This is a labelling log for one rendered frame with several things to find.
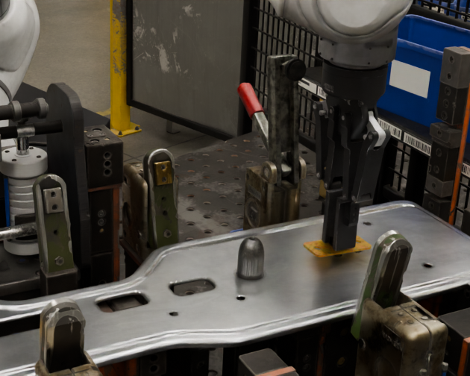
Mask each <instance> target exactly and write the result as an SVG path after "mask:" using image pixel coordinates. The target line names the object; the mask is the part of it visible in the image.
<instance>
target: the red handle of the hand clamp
mask: <svg viewBox="0 0 470 376"><path fill-rule="evenodd" d="M237 92H238V94H239V97H240V98H241V100H242V103H243V104H244V106H245V109H246V111H247V113H248V115H249V117H250V119H251V120H252V121H253V123H254V125H255V127H256V129H257V131H258V133H259V135H260V137H261V139H262V141H263V144H264V146H265V147H266V150H267V152H268V153H269V137H268V121H267V119H266V117H265V115H264V113H265V112H264V110H263V108H262V106H261V104H260V102H259V100H258V98H257V96H256V94H255V92H254V90H253V88H252V86H251V84H250V83H241V84H240V85H239V87H238V88H237ZM291 171H292V167H291V166H290V165H289V163H288V161H287V159H286V158H285V156H284V154H283V152H282V153H281V177H285V176H287V175H289V174H290V172H291Z"/></svg>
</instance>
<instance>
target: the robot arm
mask: <svg viewBox="0 0 470 376"><path fill-rule="evenodd" d="M269 1H270V3H271V4H272V6H273V8H274V9H275V11H276V13H277V15H278V16H279V17H282V18H285V19H288V20H289V21H292V22H294V23H296V24H299V25H301V26H303V27H305V28H307V29H309V30H311V31H312V32H314V33H316V34H318V35H319V47H318V52H319V55H320V56H321V57H322V58H324V60H323V67H322V90H323V91H324V92H325V93H327V96H326V100H324V101H315V102H313V112H314V116H315V120H316V177H317V178H318V180H323V181H324V188H325V189H326V196H325V214H324V223H323V231H322V241H323V242H325V243H327V242H329V239H330V236H333V250H335V251H341V250H344V249H348V248H354V247H355V245H356V237H357V224H358V221H359V213H360V202H362V201H369V200H372V199H373V197H374V193H375V187H376V183H377V178H378V174H379V171H380V165H381V161H382V157H383V152H384V148H385V146H386V144H387V143H388V141H389V139H390V137H391V132H390V130H389V129H383V130H382V128H381V127H380V126H379V124H378V123H377V118H378V113H377V100H378V99H379V98H380V97H381V96H382V95H383V94H384V93H385V91H386V78H387V71H388V63H390V62H392V61H393V60H394V59H395V53H396V46H397V39H398V26H399V24H400V22H401V20H402V19H403V18H404V17H405V15H406V14H407V12H408V10H409V9H410V6H411V4H412V3H413V0H269ZM39 34H40V18H39V14H38V10H37V6H36V4H35V1H34V0H0V105H7V104H9V103H10V102H11V101H12V100H13V97H14V96H15V94H16V92H17V90H18V89H19V86H20V84H21V83H22V80H23V78H24V77H25V73H26V72H27V70H28V67H29V64H30V62H31V58H32V57H33V54H34V50H35V48H36V45H37V41H38V38H39ZM325 167H326V169H324V168H325ZM341 187H342V188H341Z"/></svg>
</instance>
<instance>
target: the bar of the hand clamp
mask: <svg viewBox="0 0 470 376"><path fill-rule="evenodd" d="M305 73H306V65H305V63H304V61H303V60H300V59H298V56H295V55H294V54H279V55H271V56H268V57H267V88H268V137H269V161H271V162H273V163H274V164H275V166H276V169H277V183H276V184H275V186H277V187H279V186H281V153H282V152H286V159H287V161H288V163H289V165H290V166H291V167H292V171H291V172H290V174H289V175H287V177H286V179H287V180H288V181H290V182H293V183H294V184H296V183H299V147H298V81H300V80H301V79H302V78H303V77H304V76H305Z"/></svg>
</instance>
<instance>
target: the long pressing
mask: <svg viewBox="0 0 470 376"><path fill-rule="evenodd" d="M323 223H324V215H320V216H314V217H309V218H305V219H298V220H294V221H290V222H282V223H278V224H274V225H267V226H263V227H259V228H252V229H248V230H243V231H237V232H233V233H228V234H221V235H217V236H210V237H206V238H201V239H194V240H190V241H186V242H179V243H175V244H171V245H165V246H162V247H160V248H158V249H156V250H154V251H152V252H151V253H150V255H148V256H147V258H146V259H145V260H144V261H143V263H142V264H141V265H140V266H139V268H138V269H137V270H136V271H135V273H133V274H132V275H131V276H130V277H128V278H126V279H123V280H120V281H115V282H111V283H104V284H100V285H96V286H90V287H86V288H82V289H76V290H72V291H68V292H61V293H57V294H53V295H47V296H43V297H39V298H32V299H28V300H23V301H5V300H0V324H1V323H5V322H11V321H15V320H19V319H25V318H28V317H32V316H38V315H40V314H41V312H42V310H43V308H44V307H45V306H46V305H47V304H48V303H50V302H51V301H53V300H55V299H58V298H71V299H73V300H74V301H76V302H77V304H78V306H79V308H80V310H81V312H82V314H83V316H84V318H85V320H86V324H85V328H84V350H85V351H86V352H87V353H88V354H89V355H90V356H91V358H92V359H93V361H94V363H95V364H96V365H97V367H98V368H99V367H102V366H108V365H111V364H114V363H120V362H123V361H126V360H132V359H135V358H138V357H144V356H147V355H150V354H156V353H159V352H162V351H168V350H172V349H176V348H235V347H241V346H245V345H251V344H254V343H257V342H262V341H266V340H269V339H274V338H277V337H280V336H286V335H289V334H292V333H297V332H301V331H303V330H309V329H312V328H317V327H321V326H324V325H329V324H332V323H335V322H341V321H344V320H347V319H352V318H354V313H355V310H356V307H357V302H358V299H359V297H360V292H361V289H362V286H363V281H364V279H365V276H366V271H367V268H368V265H369V261H370V258H371V255H372V250H373V248H374V245H375V243H376V241H377V240H378V239H379V238H380V237H381V236H382V235H383V234H385V233H386V232H388V231H399V232H400V233H401V234H402V235H403V236H404V237H405V238H406V239H407V240H408V241H409V243H410V244H411V245H412V247H413V251H412V253H411V256H410V261H409V264H408V267H407V270H406V272H405V273H404V274H403V283H402V285H401V289H400V291H402V292H403V293H405V294H406V295H408V296H409V297H410V298H412V299H413V300H414V301H415V302H417V301H422V300H425V299H428V298H433V297H436V296H440V295H445V294H448V293H451V292H456V291H460V290H463V289H468V288H470V286H469V285H468V282H469V281H470V236H469V235H467V234H465V233H463V232H462V231H460V230H459V229H457V228H455V227H454V226H453V225H450V224H449V223H447V222H446V221H444V220H443V219H441V218H439V217H438V216H436V215H434V214H433V213H431V212H430V211H428V210H426V209H424V208H423V207H421V206H420V205H418V204H417V203H415V202H413V201H391V202H386V203H382V204H375V205H371V206H367V207H360V213H359V221H358V224H357V235H358V236H359V237H361V238H362V239H364V240H365V241H367V242H368V243H369V244H371V245H372V248H371V249H368V250H363V251H361V252H350V253H345V254H341V255H342V256H340V257H336V256H333V255H332V256H327V257H316V256H315V255H314V254H312V253H311V252H309V251H308V250H307V249H306V248H305V247H304V246H303V244H304V243H305V242H312V241H316V240H322V231H323ZM363 223H369V224H370V225H364V224H363ZM249 236H254V237H256V238H258V239H259V240H260V241H261V242H262V244H263V248H264V266H263V276H262V278H260V279H257V280H246V279H242V278H240V277H239V276H238V275H237V274H236V273H237V261H238V251H239V246H240V244H241V242H242V241H243V240H244V239H245V238H246V237H249ZM426 264H428V265H431V267H425V266H424V265H426ZM194 281H208V282H209V283H210V284H211V285H212V286H213V287H214V289H212V290H209V291H205V292H199V293H196V294H191V295H185V296H179V295H176V294H174V293H173V291H171V290H170V288H171V287H172V286H177V285H181V284H184V283H190V282H194ZM129 295H141V296H142V297H143V298H144V299H145V300H146V301H147V302H148V303H147V304H145V305H142V306H138V307H132V308H128V309H125V310H119V311H115V312H111V313H106V312H104V311H102V310H101V309H100V308H99V306H98V303H100V302H102V301H108V300H111V299H115V298H121V297H125V296H129ZM238 297H243V298H244V300H239V299H237V298H238ZM172 312H175V313H177V315H176V316H171V315H169V314H170V313H172ZM39 346H40V329H39V328H38V329H35V330H29V331H25V332H21V333H15V334H11V335H8V336H2V337H0V376H35V370H34V367H35V364H36V363H37V361H38V360H39Z"/></svg>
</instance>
